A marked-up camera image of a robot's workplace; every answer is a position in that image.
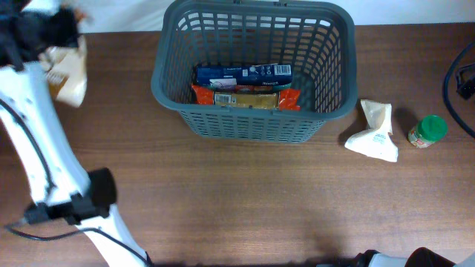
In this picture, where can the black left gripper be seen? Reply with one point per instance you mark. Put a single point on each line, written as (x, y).
(68, 19)

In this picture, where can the brown white rice bag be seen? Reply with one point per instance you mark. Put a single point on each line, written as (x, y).
(65, 70)

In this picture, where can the green lid jar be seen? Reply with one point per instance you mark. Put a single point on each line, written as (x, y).
(428, 131)

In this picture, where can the cream paper bag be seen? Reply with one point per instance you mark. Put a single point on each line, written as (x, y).
(375, 141)

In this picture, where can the grey plastic basket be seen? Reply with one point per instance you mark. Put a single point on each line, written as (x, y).
(314, 42)

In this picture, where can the orange pasta packet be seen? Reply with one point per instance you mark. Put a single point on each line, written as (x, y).
(284, 100)

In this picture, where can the blue foil box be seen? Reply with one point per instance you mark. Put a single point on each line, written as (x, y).
(250, 78)

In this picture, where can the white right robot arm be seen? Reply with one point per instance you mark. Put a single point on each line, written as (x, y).
(420, 257)

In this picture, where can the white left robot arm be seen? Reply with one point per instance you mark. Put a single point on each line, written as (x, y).
(60, 188)

